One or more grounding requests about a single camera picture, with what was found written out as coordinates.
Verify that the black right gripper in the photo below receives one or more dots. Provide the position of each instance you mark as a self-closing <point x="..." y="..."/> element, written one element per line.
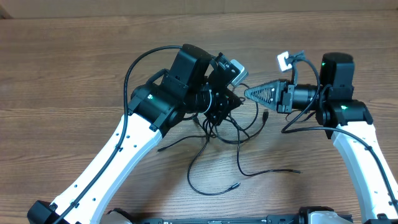
<point x="282" y="106"/>

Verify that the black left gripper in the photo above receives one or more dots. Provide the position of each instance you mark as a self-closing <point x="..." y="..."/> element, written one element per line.
<point x="227" y="101"/>

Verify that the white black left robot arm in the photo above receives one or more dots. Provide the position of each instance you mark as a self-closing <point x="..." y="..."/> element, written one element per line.
<point x="197" y="83"/>

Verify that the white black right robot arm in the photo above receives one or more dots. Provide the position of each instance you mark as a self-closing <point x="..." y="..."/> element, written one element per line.
<point x="347" y="122"/>

